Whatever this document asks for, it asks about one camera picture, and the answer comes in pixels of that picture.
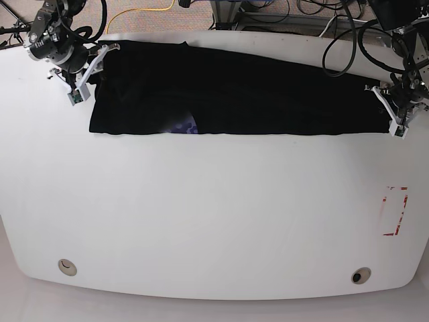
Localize left table cable grommet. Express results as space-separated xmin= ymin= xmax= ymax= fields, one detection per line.
xmin=58 ymin=259 xmax=77 ymax=276

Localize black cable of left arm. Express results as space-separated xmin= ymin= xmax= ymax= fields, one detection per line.
xmin=321 ymin=0 xmax=403 ymax=76

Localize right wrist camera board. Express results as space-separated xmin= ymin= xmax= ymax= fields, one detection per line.
xmin=68 ymin=91 xmax=84 ymax=106

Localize right table cable grommet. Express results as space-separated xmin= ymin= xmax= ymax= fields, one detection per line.
xmin=351 ymin=267 xmax=371 ymax=285

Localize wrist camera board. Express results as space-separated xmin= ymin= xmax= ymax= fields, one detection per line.
xmin=389 ymin=124 xmax=408 ymax=139
xmin=68 ymin=91 xmax=84 ymax=106

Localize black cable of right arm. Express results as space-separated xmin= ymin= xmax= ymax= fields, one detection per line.
xmin=63 ymin=0 xmax=109 ymax=44

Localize aluminium frame post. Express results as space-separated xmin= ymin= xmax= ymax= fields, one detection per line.
xmin=209 ymin=0 xmax=242 ymax=30

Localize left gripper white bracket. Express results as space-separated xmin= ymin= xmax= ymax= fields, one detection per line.
xmin=365 ymin=85 xmax=428 ymax=133

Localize white cable on floor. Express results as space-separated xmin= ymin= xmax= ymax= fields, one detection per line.
xmin=319 ymin=15 xmax=336 ymax=37

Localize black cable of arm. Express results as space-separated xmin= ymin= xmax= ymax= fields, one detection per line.
xmin=321 ymin=0 xmax=403 ymax=76
xmin=63 ymin=0 xmax=109 ymax=44

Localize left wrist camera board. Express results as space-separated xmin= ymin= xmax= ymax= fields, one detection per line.
xmin=389 ymin=124 xmax=408 ymax=139

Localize black printed T-shirt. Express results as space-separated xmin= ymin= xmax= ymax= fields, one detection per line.
xmin=89 ymin=41 xmax=390 ymax=136

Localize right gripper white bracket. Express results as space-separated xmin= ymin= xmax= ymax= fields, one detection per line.
xmin=48 ymin=43 xmax=121 ymax=102

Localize table cable grommet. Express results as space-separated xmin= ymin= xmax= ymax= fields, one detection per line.
xmin=58 ymin=259 xmax=77 ymax=276
xmin=351 ymin=267 xmax=371 ymax=285

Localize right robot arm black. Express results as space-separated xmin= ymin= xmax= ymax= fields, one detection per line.
xmin=24 ymin=1 xmax=121 ymax=105

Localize black tripod legs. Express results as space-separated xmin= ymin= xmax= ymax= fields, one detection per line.
xmin=1 ymin=1 xmax=33 ymax=50

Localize red tape rectangle marking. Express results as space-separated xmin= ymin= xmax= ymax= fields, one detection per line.
xmin=379 ymin=186 xmax=408 ymax=236

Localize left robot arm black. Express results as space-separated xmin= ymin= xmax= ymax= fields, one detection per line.
xmin=357 ymin=1 xmax=428 ymax=139

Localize yellow cable on floor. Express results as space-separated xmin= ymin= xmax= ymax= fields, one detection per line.
xmin=105 ymin=0 xmax=176 ymax=34

